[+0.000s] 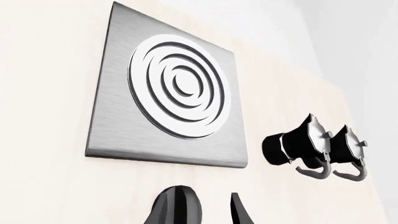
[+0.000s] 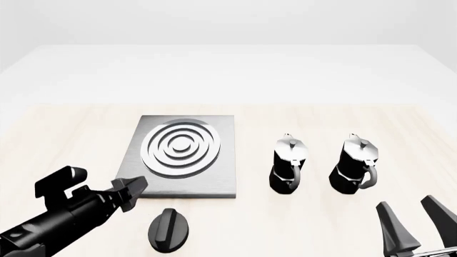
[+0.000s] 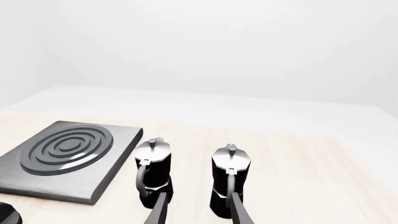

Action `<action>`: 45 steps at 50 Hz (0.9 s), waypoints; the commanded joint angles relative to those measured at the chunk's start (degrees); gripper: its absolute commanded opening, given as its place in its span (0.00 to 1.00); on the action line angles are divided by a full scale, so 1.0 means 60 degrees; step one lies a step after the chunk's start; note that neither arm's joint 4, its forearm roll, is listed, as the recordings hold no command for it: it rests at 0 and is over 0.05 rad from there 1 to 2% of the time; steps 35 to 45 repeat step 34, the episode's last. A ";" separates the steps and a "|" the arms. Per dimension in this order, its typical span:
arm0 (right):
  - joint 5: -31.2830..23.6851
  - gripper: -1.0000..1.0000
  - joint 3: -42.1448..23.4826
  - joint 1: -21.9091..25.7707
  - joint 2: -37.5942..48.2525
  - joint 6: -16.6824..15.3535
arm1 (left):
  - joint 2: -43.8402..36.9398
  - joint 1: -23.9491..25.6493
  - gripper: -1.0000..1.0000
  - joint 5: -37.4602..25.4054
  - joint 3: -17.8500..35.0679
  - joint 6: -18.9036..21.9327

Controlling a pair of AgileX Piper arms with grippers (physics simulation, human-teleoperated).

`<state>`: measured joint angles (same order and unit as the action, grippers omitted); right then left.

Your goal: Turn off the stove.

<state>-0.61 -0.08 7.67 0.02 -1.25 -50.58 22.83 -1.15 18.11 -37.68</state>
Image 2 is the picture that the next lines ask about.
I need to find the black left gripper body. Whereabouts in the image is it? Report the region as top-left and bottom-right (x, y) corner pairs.
(111, 178), (139, 214)

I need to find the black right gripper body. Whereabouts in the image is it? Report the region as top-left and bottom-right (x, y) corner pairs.
(382, 245), (457, 257)

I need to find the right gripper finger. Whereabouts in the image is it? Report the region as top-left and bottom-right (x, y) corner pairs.
(375, 201), (423, 253)
(420, 195), (457, 251)

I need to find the round black stove knob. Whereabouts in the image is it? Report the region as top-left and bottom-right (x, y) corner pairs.
(147, 208), (193, 254)

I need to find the grey stove plate with rings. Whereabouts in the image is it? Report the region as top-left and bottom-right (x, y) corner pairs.
(114, 114), (237, 200)

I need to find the black moka pot silver lid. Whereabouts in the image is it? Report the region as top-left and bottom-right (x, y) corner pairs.
(268, 133), (310, 195)
(328, 131), (380, 195)

